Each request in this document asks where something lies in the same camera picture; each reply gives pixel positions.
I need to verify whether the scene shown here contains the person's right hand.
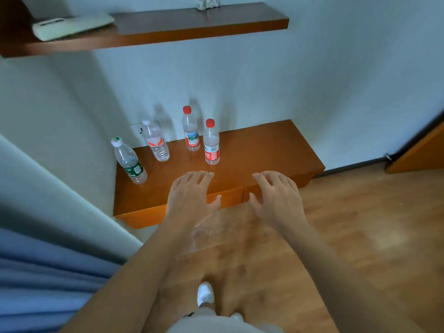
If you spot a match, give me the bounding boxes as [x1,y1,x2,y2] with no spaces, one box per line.
[249,171,310,237]

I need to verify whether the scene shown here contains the person's left hand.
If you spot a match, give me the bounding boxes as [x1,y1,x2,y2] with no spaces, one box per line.
[165,171,222,233]

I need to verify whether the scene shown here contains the person's left forearm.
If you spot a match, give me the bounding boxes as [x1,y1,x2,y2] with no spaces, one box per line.
[59,220,199,333]

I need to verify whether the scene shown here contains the person's right forearm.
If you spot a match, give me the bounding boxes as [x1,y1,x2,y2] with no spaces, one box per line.
[277,222,428,333]

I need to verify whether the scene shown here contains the low brown wooden cabinet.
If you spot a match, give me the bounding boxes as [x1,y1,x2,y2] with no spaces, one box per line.
[113,119,326,230]

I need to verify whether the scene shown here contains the red label water bottle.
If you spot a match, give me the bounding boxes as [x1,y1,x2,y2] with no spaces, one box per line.
[203,118,220,166]

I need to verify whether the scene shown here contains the white cap water bottle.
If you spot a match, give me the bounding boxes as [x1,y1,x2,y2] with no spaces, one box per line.
[142,119,170,163]

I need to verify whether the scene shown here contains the tall red cap water bottle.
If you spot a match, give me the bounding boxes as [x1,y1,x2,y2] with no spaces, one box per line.
[182,105,201,152]

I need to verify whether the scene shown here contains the green label water bottle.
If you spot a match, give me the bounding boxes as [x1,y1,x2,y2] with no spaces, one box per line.
[111,136,148,185]

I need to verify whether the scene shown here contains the dark baseboard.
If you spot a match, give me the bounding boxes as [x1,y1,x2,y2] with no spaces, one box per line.
[314,156,388,178]

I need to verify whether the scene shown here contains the light grey trousers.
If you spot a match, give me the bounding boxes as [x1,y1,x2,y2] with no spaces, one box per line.
[166,306,286,333]

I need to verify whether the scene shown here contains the white curtain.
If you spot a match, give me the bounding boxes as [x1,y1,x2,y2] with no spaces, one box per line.
[0,133,144,265]

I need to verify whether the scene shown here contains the brown wooden door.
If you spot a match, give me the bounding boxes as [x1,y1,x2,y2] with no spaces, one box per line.
[385,120,444,175]

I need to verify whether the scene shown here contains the blue curtain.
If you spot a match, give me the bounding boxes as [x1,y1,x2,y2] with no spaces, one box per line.
[0,226,122,333]

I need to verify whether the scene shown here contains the white ornament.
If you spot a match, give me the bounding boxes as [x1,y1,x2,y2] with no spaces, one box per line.
[194,0,221,11]

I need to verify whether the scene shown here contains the white remote control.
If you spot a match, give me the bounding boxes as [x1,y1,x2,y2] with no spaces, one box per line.
[32,13,115,42]

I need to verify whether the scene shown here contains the brown wooden wall shelf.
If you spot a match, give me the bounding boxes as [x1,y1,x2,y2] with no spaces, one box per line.
[0,0,289,59]

